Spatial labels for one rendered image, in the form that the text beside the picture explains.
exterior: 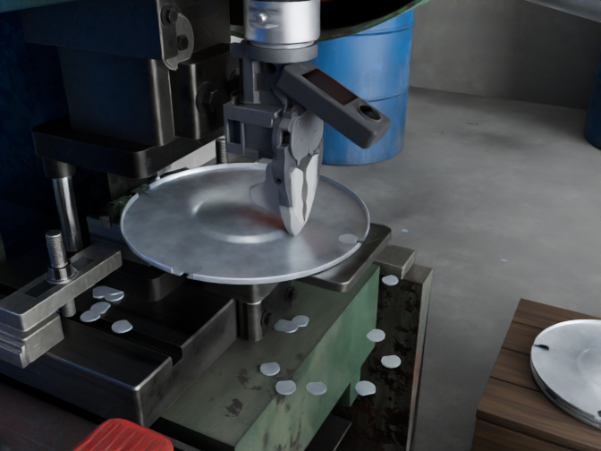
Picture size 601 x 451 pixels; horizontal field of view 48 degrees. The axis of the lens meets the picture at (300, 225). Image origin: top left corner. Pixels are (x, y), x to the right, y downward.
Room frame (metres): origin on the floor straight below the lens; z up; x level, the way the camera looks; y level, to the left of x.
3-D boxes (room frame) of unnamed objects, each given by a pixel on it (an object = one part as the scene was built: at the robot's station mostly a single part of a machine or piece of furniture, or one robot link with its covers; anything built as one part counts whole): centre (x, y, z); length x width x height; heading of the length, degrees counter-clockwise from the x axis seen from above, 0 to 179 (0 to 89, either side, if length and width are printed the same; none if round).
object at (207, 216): (0.71, 0.06, 0.79); 0.29 x 0.29 x 0.01
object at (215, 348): (0.77, 0.19, 0.68); 0.45 x 0.30 x 0.06; 153
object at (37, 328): (0.62, 0.27, 0.76); 0.17 x 0.06 x 0.10; 153
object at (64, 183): (0.72, 0.28, 0.81); 0.02 x 0.02 x 0.14
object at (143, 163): (0.77, 0.19, 0.86); 0.20 x 0.16 x 0.05; 153
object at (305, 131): (0.68, 0.03, 0.94); 0.09 x 0.08 x 0.12; 63
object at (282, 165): (0.64, 0.01, 0.88); 0.05 x 0.02 x 0.09; 153
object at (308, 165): (0.69, 0.01, 0.83); 0.06 x 0.03 x 0.09; 63
